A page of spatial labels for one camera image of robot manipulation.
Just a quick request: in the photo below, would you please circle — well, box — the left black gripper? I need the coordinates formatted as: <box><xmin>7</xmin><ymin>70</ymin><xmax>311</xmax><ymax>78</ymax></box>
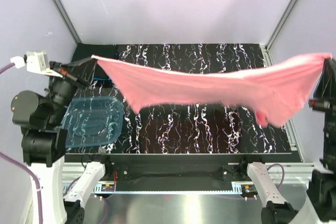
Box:
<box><xmin>44</xmin><ymin>56</ymin><xmax>98</xmax><ymax>125</ymax></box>

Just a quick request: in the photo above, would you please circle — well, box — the pink t shirt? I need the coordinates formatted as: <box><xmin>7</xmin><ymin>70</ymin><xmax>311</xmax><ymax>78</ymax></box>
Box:
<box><xmin>97</xmin><ymin>52</ymin><xmax>332</xmax><ymax>127</ymax></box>

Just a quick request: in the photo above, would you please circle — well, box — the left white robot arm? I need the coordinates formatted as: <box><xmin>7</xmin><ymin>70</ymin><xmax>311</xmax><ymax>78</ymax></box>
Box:
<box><xmin>10</xmin><ymin>58</ymin><xmax>113</xmax><ymax>223</ymax></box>

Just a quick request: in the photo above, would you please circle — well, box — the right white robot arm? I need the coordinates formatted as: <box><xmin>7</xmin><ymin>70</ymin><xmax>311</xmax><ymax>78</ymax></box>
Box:
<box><xmin>238</xmin><ymin>59</ymin><xmax>335</xmax><ymax>223</ymax></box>

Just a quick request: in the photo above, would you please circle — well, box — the folded black t shirt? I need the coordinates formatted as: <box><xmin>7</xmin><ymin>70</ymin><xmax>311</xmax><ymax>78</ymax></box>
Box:
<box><xmin>71</xmin><ymin>43</ymin><xmax>119</xmax><ymax>62</ymax></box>

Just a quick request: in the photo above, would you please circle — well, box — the folded blue t shirt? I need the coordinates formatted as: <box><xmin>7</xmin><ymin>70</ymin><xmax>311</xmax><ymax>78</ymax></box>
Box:
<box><xmin>93</xmin><ymin>77</ymin><xmax>111</xmax><ymax>81</ymax></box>

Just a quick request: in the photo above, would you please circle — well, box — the blue plastic bin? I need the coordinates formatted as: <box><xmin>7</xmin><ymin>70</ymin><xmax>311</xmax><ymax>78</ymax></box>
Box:
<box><xmin>61</xmin><ymin>96</ymin><xmax>123</xmax><ymax>148</ymax></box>

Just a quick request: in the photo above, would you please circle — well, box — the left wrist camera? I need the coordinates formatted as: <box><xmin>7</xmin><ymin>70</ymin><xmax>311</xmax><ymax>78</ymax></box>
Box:
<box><xmin>10</xmin><ymin>51</ymin><xmax>62</xmax><ymax>77</ymax></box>

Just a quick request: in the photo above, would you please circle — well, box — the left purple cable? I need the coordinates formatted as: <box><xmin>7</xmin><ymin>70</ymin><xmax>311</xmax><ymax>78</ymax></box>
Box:
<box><xmin>0</xmin><ymin>61</ymin><xmax>111</xmax><ymax>224</ymax></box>

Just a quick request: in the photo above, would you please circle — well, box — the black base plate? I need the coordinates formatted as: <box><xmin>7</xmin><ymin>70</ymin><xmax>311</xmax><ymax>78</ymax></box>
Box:
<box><xmin>81</xmin><ymin>153</ymin><xmax>297</xmax><ymax>183</ymax></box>

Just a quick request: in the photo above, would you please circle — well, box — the aluminium frame rail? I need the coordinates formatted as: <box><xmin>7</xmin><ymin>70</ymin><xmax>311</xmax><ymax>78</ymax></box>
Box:
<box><xmin>34</xmin><ymin>163</ymin><xmax>321</xmax><ymax>196</ymax></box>

